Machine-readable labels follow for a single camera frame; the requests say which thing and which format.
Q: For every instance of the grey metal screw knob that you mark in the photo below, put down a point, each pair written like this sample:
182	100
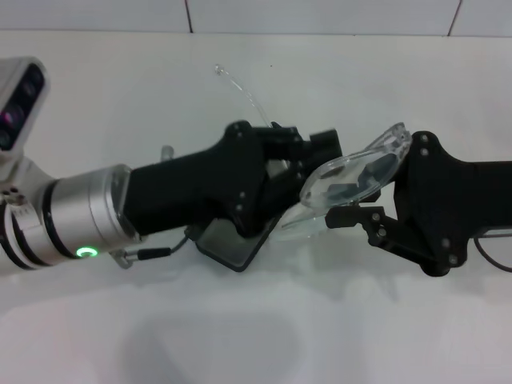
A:
167	152

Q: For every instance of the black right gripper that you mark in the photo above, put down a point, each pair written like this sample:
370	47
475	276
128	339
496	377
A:
448	204

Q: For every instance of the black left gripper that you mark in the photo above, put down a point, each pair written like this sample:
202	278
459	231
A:
192	188

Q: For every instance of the clear transparent glasses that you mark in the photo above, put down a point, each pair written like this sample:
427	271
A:
348	164

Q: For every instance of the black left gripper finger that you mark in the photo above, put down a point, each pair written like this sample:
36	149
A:
324	146

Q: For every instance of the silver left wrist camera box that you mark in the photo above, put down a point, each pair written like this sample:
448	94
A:
24	104

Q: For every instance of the black glasses case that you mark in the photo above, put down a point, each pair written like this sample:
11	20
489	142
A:
228	244

